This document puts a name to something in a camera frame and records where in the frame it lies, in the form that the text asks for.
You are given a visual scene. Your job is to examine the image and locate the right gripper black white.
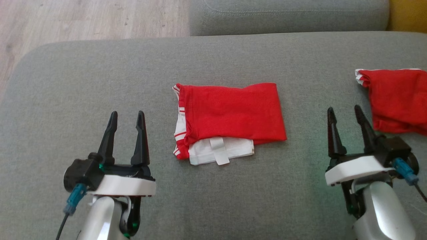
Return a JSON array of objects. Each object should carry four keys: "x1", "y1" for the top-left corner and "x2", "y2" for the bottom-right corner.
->
[{"x1": 325, "y1": 105, "x2": 396, "y2": 186}]

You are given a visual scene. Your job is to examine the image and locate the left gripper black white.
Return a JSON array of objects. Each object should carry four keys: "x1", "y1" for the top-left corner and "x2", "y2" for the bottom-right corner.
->
[{"x1": 87, "y1": 111, "x2": 156, "y2": 197}]

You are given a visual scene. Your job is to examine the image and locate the red shorts with elastic waist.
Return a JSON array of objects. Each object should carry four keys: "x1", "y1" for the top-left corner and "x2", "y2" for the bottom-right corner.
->
[{"x1": 355, "y1": 68, "x2": 427, "y2": 136}]

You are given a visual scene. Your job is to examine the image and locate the red jersey with white trim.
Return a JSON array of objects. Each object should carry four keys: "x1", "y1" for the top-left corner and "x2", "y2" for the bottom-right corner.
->
[{"x1": 172, "y1": 82, "x2": 287, "y2": 166}]

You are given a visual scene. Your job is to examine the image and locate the yellow sofa back cushion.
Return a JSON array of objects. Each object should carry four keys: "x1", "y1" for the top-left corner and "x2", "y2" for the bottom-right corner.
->
[{"x1": 387, "y1": 0, "x2": 427, "y2": 33}]

